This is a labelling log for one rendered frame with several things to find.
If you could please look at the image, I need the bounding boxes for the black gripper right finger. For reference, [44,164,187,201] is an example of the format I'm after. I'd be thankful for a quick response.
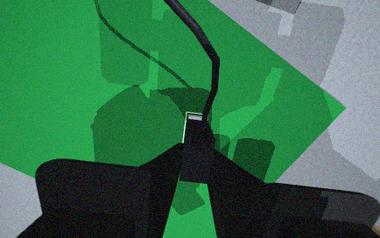
[208,149,380,238]

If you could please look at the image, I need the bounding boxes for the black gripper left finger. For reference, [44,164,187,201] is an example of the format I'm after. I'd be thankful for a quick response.
[35,143,184,238]

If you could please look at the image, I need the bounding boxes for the green circuit board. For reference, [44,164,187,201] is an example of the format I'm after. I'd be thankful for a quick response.
[0,0,345,238]

